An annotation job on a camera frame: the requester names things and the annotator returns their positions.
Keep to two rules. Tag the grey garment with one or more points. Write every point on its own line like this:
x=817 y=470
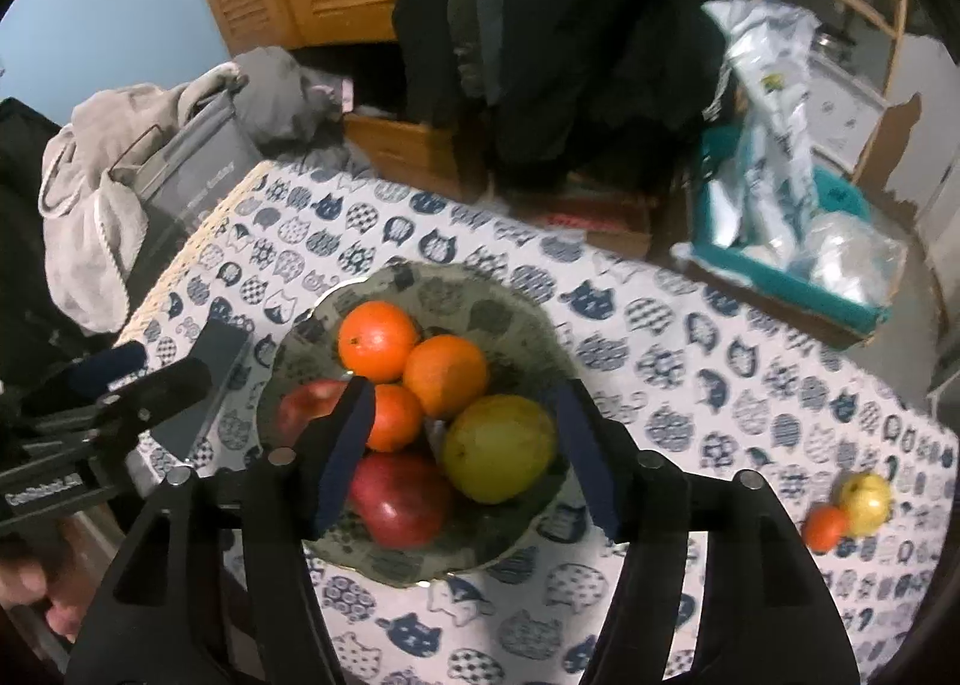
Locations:
x=277 y=93

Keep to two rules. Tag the dark hanging clothing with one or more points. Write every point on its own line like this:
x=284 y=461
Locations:
x=570 y=33

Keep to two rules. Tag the green patterned plate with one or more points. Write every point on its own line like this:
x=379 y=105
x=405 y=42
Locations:
x=480 y=310

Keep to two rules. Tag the white box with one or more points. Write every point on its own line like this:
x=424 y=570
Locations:
x=844 y=108

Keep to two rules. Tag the teal plastic basket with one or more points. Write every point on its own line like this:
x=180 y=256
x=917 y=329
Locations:
x=750 y=274

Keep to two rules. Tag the clear plastic bag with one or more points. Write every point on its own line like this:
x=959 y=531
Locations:
x=855 y=257

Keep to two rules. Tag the yellow apple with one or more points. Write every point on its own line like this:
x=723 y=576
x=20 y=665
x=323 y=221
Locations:
x=866 y=501

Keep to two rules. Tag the cardboard box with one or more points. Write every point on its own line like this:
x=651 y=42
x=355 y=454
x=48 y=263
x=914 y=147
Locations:
x=600 y=224

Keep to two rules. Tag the person's left hand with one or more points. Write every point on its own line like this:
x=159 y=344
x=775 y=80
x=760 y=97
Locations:
x=34 y=584

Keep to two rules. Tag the yellow green pear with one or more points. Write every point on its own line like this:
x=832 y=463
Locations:
x=499 y=449

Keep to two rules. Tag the dark red apple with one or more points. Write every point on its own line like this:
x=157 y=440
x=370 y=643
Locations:
x=405 y=501

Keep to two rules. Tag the black bag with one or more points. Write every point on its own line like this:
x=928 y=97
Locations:
x=30 y=220

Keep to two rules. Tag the wooden box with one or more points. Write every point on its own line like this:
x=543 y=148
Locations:
x=401 y=149

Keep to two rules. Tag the small orange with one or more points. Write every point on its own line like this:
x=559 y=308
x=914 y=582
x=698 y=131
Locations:
x=396 y=419
x=823 y=529

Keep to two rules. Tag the printed plastic bag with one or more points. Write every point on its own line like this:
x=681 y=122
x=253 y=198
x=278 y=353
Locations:
x=772 y=123

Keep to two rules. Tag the white towel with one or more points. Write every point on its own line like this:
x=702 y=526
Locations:
x=90 y=242

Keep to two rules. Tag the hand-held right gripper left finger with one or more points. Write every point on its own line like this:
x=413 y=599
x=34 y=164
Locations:
x=345 y=452

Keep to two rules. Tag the large orange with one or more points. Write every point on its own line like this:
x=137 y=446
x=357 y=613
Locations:
x=446 y=376
x=377 y=340

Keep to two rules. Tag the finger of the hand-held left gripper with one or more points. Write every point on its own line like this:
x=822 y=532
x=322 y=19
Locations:
x=105 y=366
x=165 y=389

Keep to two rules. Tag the wooden shelf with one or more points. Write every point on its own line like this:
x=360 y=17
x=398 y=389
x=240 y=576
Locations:
x=892 y=18

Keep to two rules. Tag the cat print tablecloth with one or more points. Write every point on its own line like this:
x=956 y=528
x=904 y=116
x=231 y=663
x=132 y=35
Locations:
x=675 y=370

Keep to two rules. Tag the black smartphone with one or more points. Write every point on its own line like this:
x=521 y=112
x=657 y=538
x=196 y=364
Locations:
x=223 y=351

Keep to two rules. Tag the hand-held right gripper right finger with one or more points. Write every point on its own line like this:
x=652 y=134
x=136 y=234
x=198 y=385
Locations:
x=592 y=460

